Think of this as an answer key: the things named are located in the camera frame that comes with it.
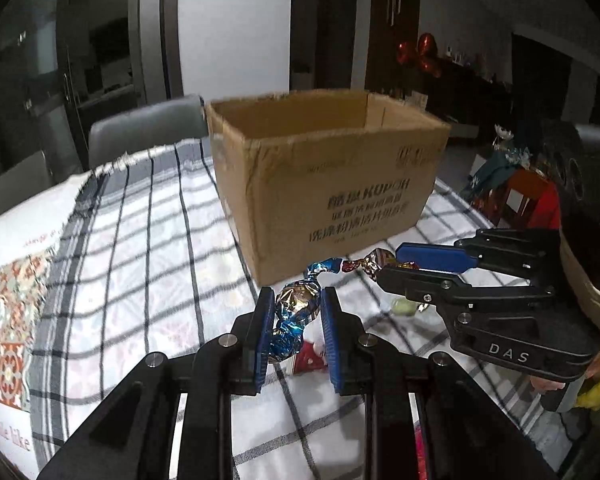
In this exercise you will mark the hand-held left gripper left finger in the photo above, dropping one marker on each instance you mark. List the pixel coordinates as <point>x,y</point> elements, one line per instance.
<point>260,340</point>

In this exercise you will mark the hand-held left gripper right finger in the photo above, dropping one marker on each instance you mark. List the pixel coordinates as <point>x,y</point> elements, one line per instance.
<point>332,340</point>

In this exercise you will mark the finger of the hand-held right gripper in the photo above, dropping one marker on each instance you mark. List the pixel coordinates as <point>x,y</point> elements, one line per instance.
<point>430,255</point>
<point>430,287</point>

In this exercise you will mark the blue foil candy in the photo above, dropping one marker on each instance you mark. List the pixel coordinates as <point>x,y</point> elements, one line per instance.
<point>295,305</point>

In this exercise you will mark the purple gold foil candy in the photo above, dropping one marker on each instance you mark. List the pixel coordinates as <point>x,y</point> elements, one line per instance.
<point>377,260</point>

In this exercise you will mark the brown cardboard box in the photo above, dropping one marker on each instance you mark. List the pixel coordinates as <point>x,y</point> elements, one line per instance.
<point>300,180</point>

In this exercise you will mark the person's right hand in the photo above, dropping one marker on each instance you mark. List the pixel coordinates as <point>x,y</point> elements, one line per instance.
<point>547,384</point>

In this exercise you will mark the red snack packet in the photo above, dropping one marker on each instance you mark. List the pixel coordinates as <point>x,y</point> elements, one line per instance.
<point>307,360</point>

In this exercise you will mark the pale green round candy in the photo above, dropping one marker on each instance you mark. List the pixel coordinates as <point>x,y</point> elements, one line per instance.
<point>402,306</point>

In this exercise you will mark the red chair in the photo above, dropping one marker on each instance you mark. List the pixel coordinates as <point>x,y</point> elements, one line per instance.
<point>535,200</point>

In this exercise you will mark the dark green cloth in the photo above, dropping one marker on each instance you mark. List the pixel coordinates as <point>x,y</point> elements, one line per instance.
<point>495,170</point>

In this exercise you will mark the checked grey white tablecloth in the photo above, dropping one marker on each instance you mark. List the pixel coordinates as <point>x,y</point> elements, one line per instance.
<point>155,270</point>

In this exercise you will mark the pink snack packet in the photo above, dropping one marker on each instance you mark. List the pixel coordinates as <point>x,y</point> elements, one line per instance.
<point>420,450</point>

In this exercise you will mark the red balloons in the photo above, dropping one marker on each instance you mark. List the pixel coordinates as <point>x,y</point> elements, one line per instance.
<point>422,52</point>

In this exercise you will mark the grey chair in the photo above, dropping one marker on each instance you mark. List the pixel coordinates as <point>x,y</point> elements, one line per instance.
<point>145,127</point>
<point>20,185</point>

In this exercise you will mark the patterned table runner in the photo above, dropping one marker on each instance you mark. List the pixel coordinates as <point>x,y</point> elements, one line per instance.
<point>15,320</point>

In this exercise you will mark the white printed table mat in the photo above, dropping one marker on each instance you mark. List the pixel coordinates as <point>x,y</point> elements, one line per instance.
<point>25,225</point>

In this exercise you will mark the sliding glass door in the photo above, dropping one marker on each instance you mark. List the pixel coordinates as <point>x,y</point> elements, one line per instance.
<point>35,70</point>

